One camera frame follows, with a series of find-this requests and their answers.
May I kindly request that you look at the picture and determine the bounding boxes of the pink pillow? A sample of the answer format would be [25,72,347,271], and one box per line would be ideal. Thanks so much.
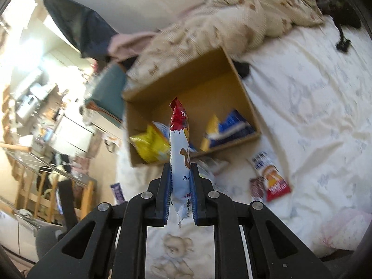
[320,209,372,252]

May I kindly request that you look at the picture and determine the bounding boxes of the wooden rack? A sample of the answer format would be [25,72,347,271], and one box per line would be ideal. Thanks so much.
[16,169,96,227]

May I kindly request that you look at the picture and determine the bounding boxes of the red white bear snack packet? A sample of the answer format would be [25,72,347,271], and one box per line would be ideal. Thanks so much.
[169,97,194,230]

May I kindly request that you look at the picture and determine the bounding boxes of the pink cloth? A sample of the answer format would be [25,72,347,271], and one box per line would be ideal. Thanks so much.
[107,32,157,61]

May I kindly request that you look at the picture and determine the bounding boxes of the white kitchen cabinets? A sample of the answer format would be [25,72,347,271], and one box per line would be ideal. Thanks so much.
[54,113,96,153]

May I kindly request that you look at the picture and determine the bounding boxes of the dark cloth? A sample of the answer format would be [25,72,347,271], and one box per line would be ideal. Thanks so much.
[234,60,251,80]

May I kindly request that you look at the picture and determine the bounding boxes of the large yellow snack packet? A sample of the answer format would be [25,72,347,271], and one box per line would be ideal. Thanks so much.
[129,123,171,164]

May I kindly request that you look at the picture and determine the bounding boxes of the brown chocolate snack packet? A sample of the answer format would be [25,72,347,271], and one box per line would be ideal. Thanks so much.
[250,177,266,202]

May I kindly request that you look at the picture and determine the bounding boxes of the blue and white snack packet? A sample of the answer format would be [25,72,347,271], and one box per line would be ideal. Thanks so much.
[213,109,257,147]

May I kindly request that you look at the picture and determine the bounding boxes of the black cord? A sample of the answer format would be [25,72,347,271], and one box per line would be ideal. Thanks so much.
[335,25,352,53]

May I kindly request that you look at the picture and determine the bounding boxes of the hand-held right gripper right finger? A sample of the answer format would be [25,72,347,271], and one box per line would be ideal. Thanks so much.
[190,163,335,279]

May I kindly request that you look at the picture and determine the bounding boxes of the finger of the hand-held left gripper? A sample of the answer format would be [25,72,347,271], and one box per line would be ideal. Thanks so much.
[57,179,81,231]

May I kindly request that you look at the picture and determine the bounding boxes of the white orange red snack packet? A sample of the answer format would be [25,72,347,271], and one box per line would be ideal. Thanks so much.
[250,150,292,202]

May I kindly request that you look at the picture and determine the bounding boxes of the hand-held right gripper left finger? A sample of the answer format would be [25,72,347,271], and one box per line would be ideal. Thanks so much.
[26,163,172,279]

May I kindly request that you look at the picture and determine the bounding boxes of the dark blue jacket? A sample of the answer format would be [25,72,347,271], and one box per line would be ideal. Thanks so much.
[39,0,118,59]

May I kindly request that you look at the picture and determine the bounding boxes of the small yellow peanut packet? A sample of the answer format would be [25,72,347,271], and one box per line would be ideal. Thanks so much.
[200,113,220,152]

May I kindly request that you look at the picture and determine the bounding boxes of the metal drying rack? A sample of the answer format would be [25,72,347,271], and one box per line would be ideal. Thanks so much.
[0,141,88,186]

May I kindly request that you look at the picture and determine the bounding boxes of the clear packet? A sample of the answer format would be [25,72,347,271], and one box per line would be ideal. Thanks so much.
[200,156,230,178]

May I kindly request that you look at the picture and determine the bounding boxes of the purple and white snack packet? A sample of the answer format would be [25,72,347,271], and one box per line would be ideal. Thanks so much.
[110,183,127,206]

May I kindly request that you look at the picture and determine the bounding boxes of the brown cardboard box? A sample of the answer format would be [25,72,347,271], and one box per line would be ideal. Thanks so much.
[122,47,262,167]

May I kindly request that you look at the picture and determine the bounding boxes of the beige checked duvet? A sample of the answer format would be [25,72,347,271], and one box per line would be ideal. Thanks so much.
[126,0,324,79]

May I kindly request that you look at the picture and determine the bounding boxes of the teal cushion with orange edge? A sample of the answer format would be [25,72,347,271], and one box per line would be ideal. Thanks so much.
[84,64,127,123]

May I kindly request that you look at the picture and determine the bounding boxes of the camouflage garment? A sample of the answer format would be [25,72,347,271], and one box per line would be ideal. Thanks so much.
[293,0,362,28]

